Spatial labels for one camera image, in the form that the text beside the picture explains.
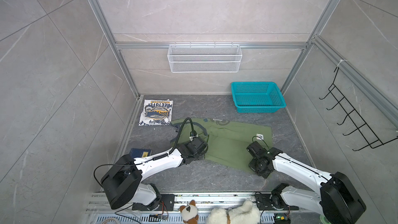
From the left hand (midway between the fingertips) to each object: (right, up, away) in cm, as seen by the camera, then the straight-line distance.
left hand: (201, 149), depth 85 cm
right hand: (+28, -10, 0) cm, 30 cm away
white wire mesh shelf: (+2, +56, +15) cm, 58 cm away
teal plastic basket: (+43, +32, +32) cm, 63 cm away
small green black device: (+38, -28, -15) cm, 49 cm away
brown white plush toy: (-5, -24, -17) cm, 30 cm away
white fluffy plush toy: (+18, -20, -23) cm, 35 cm away
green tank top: (+16, +3, +10) cm, 20 cm away
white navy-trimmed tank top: (-31, +21, +19) cm, 42 cm away
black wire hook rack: (+68, +15, -22) cm, 73 cm away
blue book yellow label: (-38, -3, +5) cm, 39 cm away
